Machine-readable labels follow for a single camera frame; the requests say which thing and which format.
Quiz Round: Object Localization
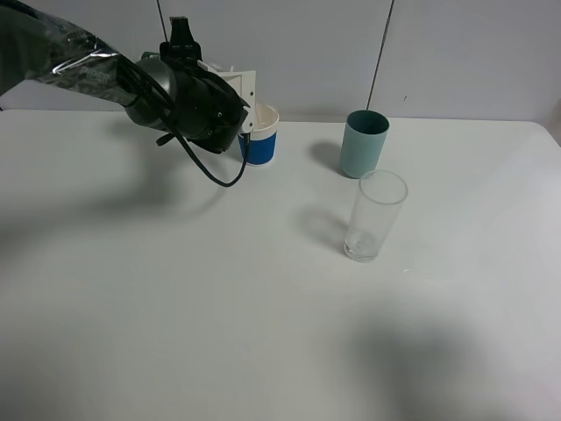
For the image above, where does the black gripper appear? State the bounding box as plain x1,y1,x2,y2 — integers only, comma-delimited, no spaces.
160,16,251,153

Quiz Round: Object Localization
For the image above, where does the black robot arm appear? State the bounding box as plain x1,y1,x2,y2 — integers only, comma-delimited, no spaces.
1,1,249,153

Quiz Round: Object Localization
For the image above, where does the blue sleeved paper cup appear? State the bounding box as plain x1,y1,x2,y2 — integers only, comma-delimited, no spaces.
247,103,280,167

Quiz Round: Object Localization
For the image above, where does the teal green cup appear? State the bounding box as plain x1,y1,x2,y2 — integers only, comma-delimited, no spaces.
340,110,390,179

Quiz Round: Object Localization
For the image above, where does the clear tall drinking glass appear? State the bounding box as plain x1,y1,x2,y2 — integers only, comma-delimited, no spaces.
344,169,408,262

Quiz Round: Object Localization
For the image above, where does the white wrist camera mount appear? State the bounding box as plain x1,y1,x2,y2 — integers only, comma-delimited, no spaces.
198,61,257,134

